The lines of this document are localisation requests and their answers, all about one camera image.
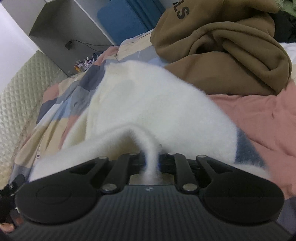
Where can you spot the grey wall cabinet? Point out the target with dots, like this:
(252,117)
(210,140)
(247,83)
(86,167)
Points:
(65,31)

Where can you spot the clutter of small bedside items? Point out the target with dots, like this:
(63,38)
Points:
(85,64)

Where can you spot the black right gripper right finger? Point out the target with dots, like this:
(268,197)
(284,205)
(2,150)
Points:
(177,165)

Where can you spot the green fleece garment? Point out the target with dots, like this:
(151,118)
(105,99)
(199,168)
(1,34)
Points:
(288,6)

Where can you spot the brown hoodie with lettering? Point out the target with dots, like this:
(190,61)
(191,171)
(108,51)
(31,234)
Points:
(223,47)

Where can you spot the white fluffy sweater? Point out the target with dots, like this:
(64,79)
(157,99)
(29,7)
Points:
(139,107)

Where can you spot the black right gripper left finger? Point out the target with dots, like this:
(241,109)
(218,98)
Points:
(120,170)

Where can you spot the patchwork colourful bed quilt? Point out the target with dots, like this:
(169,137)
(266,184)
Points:
(267,121)

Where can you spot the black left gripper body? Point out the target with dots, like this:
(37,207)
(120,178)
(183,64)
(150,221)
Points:
(8,206)

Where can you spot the blue cushioned chair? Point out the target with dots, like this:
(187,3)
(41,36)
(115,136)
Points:
(120,21)

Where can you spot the blue curtain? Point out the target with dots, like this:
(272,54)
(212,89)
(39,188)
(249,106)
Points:
(149,11)

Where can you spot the beige quilted headboard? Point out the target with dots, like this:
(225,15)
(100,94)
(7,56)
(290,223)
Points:
(20,104)

